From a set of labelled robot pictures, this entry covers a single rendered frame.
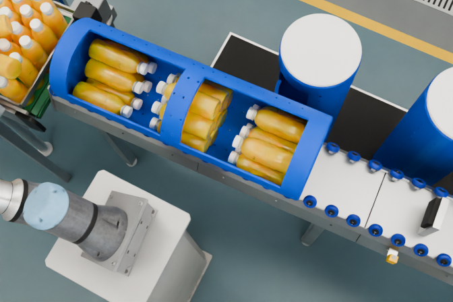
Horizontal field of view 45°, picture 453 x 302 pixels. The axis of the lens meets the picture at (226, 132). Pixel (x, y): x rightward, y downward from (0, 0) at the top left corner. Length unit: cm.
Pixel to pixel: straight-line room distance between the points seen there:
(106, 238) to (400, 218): 96
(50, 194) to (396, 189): 111
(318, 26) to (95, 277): 110
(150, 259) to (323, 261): 132
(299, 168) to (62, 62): 80
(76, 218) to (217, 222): 143
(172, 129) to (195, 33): 152
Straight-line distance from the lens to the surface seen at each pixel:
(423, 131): 200
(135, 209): 150
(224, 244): 277
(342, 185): 189
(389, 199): 191
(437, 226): 177
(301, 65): 189
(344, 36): 196
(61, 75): 180
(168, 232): 163
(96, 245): 148
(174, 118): 165
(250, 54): 289
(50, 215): 142
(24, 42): 201
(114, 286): 164
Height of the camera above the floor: 274
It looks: 72 degrees down
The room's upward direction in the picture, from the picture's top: 7 degrees counter-clockwise
